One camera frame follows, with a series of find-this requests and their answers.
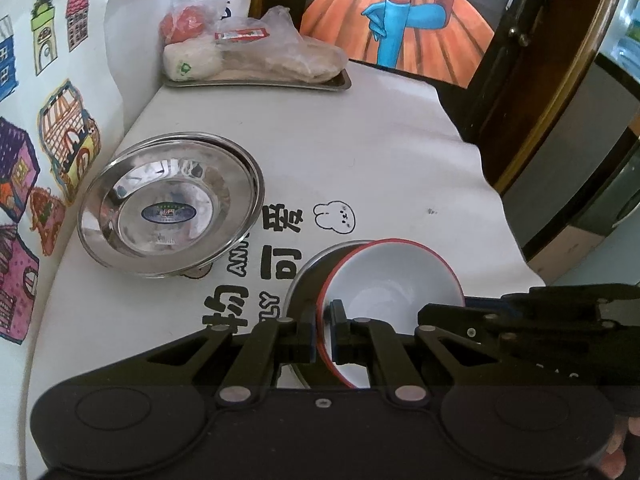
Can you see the red tomato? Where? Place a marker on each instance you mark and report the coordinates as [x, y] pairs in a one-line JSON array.
[[182, 22]]

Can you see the colourful houses drawing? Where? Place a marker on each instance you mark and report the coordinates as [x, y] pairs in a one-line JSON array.
[[55, 160]]

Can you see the clear plastic food bag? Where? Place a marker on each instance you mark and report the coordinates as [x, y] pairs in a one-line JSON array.
[[285, 55]]

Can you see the grey metal cabinet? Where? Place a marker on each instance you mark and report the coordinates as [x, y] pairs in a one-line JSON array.
[[575, 150]]

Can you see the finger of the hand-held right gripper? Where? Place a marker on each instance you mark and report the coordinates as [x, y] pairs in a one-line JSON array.
[[460, 317]]

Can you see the red label packet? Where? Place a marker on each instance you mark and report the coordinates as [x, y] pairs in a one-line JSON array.
[[241, 34]]

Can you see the white printed tablecloth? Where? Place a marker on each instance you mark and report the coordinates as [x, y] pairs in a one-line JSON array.
[[375, 160]]

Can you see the person's right hand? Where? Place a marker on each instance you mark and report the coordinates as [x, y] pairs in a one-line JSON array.
[[614, 462]]

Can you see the orange dress figure painting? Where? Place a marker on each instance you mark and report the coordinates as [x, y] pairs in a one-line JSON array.
[[425, 35]]

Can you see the dark wooden door frame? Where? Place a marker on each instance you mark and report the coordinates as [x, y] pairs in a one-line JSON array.
[[540, 85]]

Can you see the white bowl red rim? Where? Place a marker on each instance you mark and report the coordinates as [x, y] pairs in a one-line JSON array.
[[395, 285]]

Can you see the steel tray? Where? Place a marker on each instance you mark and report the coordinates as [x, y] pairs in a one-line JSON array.
[[260, 83]]

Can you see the stainless steel bowl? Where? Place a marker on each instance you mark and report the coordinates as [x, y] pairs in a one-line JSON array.
[[300, 290]]

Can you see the stainless steel plate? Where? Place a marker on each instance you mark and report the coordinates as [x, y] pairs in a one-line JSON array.
[[160, 210], [260, 187]]

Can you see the white food packet green mark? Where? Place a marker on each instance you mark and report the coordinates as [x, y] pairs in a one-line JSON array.
[[192, 62]]

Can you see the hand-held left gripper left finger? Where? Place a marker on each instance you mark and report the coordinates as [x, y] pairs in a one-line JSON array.
[[300, 342]]

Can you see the cardboard box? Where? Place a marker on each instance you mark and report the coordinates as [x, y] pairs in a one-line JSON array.
[[570, 252]]

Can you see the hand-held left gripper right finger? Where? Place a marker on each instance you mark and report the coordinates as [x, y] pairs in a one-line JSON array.
[[342, 340]]

